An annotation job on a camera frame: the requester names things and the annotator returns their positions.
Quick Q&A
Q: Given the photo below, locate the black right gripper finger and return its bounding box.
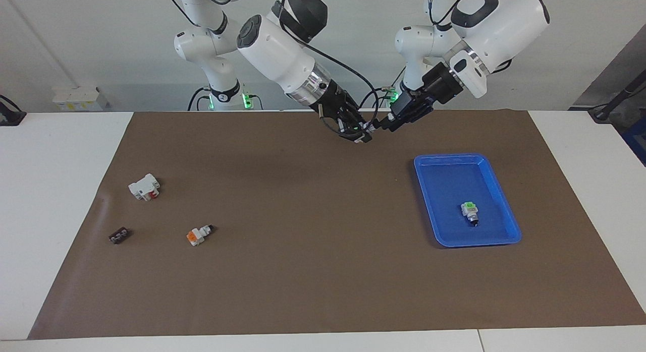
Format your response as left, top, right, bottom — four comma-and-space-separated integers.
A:
337, 121, 372, 144
351, 106, 374, 136
376, 113, 428, 133

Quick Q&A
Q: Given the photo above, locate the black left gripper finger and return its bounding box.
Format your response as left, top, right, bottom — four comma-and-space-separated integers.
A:
389, 90, 435, 122

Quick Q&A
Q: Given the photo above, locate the green-backed selector switch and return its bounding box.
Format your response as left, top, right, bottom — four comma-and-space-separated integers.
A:
460, 201, 480, 227
352, 120, 380, 142

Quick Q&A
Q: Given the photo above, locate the blue plastic tray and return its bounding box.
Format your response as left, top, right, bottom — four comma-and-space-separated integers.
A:
414, 153, 522, 248

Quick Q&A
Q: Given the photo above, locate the brown paper table mat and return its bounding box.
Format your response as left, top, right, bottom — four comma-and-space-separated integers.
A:
28, 109, 646, 340

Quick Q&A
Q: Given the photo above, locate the black stand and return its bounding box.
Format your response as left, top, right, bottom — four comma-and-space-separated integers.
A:
588, 82, 646, 123

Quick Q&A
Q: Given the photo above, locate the grey partition panel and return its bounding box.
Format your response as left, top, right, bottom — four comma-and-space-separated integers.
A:
573, 23, 646, 110

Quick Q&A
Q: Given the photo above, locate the blue box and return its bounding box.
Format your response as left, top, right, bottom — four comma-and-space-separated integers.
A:
622, 126, 646, 167

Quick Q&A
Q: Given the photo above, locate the white circuit breaker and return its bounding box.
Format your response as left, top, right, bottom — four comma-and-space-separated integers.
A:
128, 173, 161, 202

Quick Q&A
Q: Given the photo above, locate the white power strip box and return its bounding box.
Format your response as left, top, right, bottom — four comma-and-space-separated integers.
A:
52, 86, 109, 112

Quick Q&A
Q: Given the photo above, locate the black left arm base cable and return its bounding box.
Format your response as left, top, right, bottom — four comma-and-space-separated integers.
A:
374, 65, 406, 110

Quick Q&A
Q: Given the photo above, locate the black arm base cable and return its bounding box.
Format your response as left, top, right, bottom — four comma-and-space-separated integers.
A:
188, 86, 210, 112
374, 65, 406, 110

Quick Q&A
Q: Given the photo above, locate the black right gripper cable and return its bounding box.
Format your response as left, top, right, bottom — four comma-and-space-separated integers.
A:
302, 39, 379, 137

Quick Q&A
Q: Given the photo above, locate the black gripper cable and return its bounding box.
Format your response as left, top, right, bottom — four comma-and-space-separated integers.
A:
302, 39, 379, 137
423, 0, 514, 74

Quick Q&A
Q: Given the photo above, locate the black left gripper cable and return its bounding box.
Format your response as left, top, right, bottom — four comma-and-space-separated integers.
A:
423, 0, 514, 74

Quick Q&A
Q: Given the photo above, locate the black right arm base cable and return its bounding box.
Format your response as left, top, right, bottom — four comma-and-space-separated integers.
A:
188, 86, 210, 112

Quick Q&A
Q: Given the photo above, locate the orange-backed selector switch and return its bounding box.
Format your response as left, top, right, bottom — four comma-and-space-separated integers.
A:
186, 224, 215, 247

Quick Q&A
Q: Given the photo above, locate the black clamp mount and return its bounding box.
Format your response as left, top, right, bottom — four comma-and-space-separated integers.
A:
0, 95, 27, 127

